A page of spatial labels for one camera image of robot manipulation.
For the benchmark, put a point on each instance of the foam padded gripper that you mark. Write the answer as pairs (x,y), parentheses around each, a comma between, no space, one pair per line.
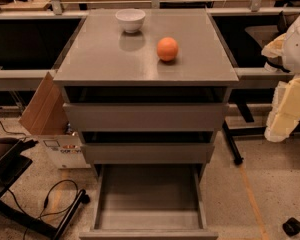
(299,52)

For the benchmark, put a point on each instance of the grey bottom drawer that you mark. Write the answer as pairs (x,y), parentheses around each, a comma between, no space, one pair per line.
(148,202)

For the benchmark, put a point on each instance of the grey drawer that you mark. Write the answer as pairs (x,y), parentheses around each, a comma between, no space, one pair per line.
(147,147)
(148,202)
(174,108)

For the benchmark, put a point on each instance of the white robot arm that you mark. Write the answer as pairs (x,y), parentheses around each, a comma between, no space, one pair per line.
(285,114)

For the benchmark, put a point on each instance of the grey drawer cabinet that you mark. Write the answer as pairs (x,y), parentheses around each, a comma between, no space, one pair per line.
(103,55)

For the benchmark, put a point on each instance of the grey middle drawer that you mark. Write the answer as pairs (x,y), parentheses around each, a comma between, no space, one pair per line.
(147,147)

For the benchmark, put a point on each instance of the grey top drawer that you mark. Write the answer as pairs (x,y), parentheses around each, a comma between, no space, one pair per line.
(174,108)

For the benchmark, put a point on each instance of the black table stand right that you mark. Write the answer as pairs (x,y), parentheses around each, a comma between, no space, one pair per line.
(230,134)

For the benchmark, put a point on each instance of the black caster wheel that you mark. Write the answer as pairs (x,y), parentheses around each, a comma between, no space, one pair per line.
(291,227)

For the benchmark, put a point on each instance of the orange ball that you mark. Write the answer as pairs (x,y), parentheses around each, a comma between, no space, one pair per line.
(167,49)

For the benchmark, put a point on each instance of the white ceramic bowl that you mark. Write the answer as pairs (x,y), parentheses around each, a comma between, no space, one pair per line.
(130,20)

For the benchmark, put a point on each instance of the white printed box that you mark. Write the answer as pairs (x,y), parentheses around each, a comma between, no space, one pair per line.
(64,151)

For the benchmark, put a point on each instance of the brown cardboard box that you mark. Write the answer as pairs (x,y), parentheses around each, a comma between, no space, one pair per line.
(44,115)

